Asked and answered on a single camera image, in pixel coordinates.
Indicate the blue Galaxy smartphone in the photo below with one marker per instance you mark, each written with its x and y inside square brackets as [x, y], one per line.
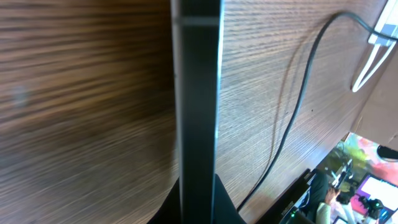
[197, 35]

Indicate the person in background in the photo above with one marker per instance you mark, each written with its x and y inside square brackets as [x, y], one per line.
[321, 197]

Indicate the colourful background desk clutter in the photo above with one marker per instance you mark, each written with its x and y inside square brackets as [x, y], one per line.
[354, 166]

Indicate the white power strip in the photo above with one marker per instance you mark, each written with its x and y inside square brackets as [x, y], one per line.
[386, 24]

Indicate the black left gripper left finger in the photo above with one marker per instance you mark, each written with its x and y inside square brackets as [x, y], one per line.
[169, 212]

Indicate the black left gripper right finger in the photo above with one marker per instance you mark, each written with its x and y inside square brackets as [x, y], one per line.
[224, 209]

